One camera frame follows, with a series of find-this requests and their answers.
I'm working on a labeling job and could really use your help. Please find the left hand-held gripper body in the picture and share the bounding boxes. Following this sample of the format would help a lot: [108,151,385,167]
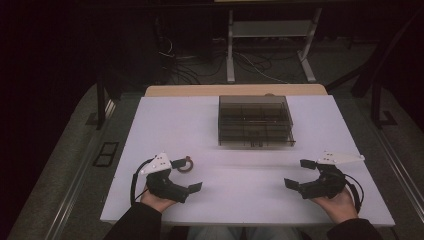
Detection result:
[139,152,190,204]

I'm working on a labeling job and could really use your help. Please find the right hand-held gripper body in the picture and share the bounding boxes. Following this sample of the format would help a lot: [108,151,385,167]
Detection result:
[298,150,365,200]

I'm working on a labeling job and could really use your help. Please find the brown ring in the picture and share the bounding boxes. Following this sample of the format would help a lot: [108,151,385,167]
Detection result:
[176,155,195,174]

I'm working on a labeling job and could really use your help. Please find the dark clear drawer box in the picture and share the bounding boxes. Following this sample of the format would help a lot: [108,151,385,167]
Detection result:
[217,95,297,148]

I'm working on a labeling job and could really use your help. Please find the person's left hand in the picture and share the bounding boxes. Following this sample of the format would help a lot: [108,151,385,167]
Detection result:
[139,187,178,214]

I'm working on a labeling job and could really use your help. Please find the person's right hand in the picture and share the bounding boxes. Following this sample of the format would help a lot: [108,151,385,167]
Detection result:
[309,188,360,225]

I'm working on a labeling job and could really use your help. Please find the person's legs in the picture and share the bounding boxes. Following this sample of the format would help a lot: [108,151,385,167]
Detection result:
[186,225,304,240]

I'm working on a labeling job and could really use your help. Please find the black metal stand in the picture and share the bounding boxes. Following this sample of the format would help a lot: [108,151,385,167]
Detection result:
[324,19,424,130]
[85,73,117,131]

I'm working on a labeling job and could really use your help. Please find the wooden table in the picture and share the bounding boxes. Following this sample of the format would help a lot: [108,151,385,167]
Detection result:
[144,83,329,98]

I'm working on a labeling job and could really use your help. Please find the white metal stand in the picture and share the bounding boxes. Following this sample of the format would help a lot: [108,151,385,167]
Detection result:
[225,7,323,84]

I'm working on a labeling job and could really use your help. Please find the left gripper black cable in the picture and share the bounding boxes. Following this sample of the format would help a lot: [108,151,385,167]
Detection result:
[130,158,155,206]

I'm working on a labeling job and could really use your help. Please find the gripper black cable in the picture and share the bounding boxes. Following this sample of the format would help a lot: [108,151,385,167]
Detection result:
[343,173,365,214]
[130,158,155,206]

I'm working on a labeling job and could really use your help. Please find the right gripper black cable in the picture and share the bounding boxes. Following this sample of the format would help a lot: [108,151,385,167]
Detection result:
[343,173,365,214]

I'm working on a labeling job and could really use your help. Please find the metal floor rail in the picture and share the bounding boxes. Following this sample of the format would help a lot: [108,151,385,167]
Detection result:
[43,99,118,240]
[371,128,424,214]

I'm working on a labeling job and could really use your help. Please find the bundle of floor cables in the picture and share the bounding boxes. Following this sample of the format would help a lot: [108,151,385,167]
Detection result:
[154,19,291,85]

